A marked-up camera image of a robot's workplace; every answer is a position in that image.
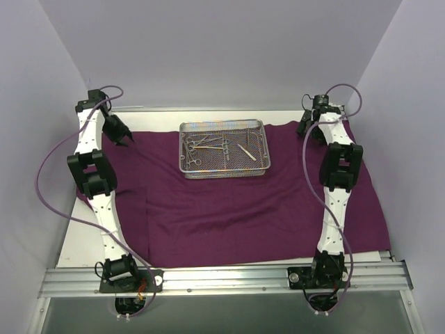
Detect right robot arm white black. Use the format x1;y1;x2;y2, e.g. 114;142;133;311
296;95;364;287

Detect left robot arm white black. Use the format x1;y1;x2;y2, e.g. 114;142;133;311
67;88;140;292

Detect steel forceps upper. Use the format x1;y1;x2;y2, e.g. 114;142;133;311
186;136;222;147

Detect steel forceps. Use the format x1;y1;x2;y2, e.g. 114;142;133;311
185;152;202;169
186;136;222;147

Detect steel scissors middle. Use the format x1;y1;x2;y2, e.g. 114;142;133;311
187;145;225;152

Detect steel forceps lower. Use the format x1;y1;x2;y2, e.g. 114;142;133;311
185;152;202;169

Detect steel tweezers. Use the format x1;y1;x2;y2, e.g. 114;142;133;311
237;144;257;161

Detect metal mesh instrument tray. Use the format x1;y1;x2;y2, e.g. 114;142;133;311
179;119;271;180

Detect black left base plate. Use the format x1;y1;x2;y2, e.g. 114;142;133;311
99;269;164;294

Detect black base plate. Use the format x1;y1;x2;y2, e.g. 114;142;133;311
99;269;164;294
286;267;350;290

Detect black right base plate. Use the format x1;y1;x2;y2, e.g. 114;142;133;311
286;267;350;290

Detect aluminium front rail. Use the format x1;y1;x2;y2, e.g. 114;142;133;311
38;261;413;298

